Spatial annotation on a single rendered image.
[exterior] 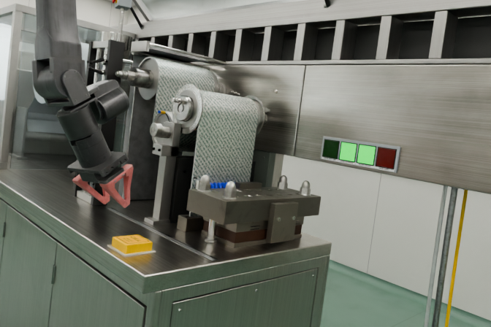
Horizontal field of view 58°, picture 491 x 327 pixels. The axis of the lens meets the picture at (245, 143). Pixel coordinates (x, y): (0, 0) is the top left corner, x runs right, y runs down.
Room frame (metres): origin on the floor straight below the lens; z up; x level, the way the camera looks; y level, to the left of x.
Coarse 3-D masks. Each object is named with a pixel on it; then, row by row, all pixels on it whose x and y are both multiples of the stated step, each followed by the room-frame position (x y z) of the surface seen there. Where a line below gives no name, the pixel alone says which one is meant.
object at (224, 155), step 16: (208, 128) 1.29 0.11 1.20; (224, 128) 1.33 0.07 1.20; (208, 144) 1.29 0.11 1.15; (224, 144) 1.34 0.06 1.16; (240, 144) 1.38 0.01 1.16; (208, 160) 1.30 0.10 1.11; (224, 160) 1.34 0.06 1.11; (240, 160) 1.39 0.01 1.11; (192, 176) 1.26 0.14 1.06; (224, 176) 1.35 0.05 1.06; (240, 176) 1.40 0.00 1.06
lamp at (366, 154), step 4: (360, 148) 1.24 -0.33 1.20; (364, 148) 1.24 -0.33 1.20; (368, 148) 1.23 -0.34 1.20; (372, 148) 1.22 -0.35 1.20; (360, 152) 1.24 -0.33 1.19; (364, 152) 1.23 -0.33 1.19; (368, 152) 1.23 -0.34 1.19; (372, 152) 1.22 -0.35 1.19; (360, 156) 1.24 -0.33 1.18; (364, 156) 1.23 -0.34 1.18; (368, 156) 1.22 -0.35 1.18; (372, 156) 1.22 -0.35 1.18; (360, 160) 1.24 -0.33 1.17; (364, 160) 1.23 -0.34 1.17; (368, 160) 1.22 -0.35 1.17; (372, 160) 1.21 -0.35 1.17; (372, 164) 1.21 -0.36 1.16
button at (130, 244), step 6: (138, 234) 1.08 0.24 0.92; (114, 240) 1.02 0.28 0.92; (120, 240) 1.01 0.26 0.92; (126, 240) 1.01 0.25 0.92; (132, 240) 1.02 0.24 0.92; (138, 240) 1.03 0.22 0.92; (144, 240) 1.03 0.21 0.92; (114, 246) 1.02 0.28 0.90; (120, 246) 1.00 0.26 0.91; (126, 246) 0.98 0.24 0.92; (132, 246) 0.99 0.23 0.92; (138, 246) 1.00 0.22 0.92; (144, 246) 1.01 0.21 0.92; (150, 246) 1.03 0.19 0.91; (126, 252) 0.98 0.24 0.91; (132, 252) 0.99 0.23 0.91; (138, 252) 1.00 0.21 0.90
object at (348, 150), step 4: (344, 144) 1.28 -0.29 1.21; (348, 144) 1.27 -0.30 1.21; (352, 144) 1.26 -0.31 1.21; (344, 148) 1.28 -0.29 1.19; (348, 148) 1.27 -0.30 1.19; (352, 148) 1.26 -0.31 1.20; (340, 152) 1.29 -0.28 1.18; (344, 152) 1.28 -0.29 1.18; (348, 152) 1.27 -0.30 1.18; (352, 152) 1.26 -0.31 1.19; (340, 156) 1.29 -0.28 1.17; (344, 156) 1.28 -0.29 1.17; (348, 156) 1.27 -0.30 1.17; (352, 156) 1.26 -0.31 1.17; (348, 160) 1.27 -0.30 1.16; (352, 160) 1.26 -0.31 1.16
